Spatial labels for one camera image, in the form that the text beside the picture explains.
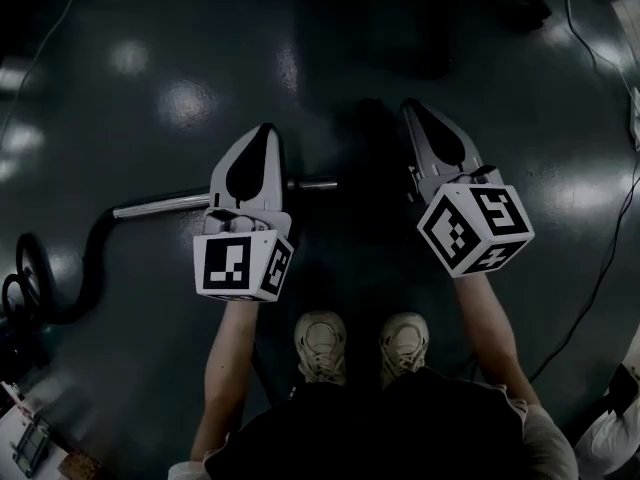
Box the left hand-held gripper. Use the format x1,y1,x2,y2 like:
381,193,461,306
192,123,297,304

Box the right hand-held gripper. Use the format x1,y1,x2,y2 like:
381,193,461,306
398,98,537,281

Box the silver vacuum wand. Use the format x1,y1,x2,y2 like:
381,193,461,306
111,175,339,221

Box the person's right forearm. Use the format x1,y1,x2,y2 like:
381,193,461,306
452,271,544,409

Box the person's left forearm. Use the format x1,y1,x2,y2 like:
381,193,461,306
189,295,262,464

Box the person's left beige shoe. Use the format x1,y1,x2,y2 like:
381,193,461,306
293,310,349,387

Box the person's beige shoe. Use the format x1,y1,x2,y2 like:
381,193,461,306
378,311,432,390
293,310,349,387

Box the person's right beige shoe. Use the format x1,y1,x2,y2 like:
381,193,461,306
378,311,432,390

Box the person's dark clothed torso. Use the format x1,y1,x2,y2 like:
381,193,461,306
167,365,581,480

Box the white bench with tools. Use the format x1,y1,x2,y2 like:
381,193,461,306
0,380,104,480

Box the grey metal device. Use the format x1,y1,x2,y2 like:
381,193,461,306
12,416,54,475

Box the black vacuum hose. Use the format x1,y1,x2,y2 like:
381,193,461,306
47,206,119,326

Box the thin grey cable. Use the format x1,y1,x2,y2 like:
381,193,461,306
557,0,639,104

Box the black cable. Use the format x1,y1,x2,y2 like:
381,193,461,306
527,152,640,384

